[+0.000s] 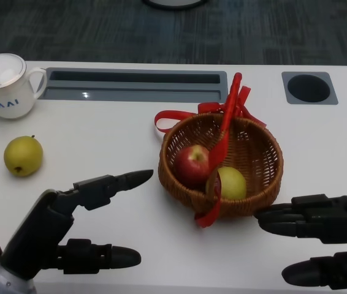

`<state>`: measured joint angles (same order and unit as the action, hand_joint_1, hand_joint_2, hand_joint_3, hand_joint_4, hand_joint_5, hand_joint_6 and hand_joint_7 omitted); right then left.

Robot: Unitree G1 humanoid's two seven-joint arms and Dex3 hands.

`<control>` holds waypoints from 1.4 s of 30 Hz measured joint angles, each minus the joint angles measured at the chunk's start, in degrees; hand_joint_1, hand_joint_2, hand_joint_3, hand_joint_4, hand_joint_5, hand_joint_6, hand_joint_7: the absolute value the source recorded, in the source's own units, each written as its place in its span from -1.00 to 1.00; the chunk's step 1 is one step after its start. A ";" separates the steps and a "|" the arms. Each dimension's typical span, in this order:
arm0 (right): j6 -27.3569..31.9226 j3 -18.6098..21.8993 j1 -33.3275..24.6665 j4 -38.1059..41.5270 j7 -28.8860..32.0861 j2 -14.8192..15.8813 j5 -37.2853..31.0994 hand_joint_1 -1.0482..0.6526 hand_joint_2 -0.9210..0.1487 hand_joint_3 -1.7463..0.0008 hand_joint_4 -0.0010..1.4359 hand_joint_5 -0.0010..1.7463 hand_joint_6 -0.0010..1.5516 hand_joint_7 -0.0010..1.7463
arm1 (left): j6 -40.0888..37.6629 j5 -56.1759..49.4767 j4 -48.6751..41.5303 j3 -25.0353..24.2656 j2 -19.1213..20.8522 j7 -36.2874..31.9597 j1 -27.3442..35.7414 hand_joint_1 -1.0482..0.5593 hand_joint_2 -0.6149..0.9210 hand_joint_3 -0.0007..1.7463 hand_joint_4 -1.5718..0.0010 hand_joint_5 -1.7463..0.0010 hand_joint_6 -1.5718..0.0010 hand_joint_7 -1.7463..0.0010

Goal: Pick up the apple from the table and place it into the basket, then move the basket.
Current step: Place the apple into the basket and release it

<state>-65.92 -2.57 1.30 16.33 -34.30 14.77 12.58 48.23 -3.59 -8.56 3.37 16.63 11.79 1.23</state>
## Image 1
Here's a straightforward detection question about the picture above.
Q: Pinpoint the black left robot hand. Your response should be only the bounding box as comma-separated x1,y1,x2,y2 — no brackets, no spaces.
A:
0,168,155,280

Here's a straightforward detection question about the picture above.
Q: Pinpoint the red apple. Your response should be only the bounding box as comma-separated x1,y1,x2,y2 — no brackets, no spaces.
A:
173,145,213,187

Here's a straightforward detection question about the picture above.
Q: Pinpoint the white ceramic mug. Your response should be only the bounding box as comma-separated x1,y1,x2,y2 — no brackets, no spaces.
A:
0,67,48,119

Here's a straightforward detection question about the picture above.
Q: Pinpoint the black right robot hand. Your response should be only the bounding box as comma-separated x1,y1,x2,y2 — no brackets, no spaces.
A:
254,193,347,291

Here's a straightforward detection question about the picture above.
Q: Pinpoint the yellow-green pear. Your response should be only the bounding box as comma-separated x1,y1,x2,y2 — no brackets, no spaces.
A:
3,135,44,178
205,167,248,200

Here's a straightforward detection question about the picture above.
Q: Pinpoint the black white chair base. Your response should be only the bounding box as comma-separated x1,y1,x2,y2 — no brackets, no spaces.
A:
141,0,208,12

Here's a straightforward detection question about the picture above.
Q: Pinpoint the wicker basket with red ribbon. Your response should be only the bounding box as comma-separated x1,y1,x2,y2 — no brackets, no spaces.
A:
153,72,284,229

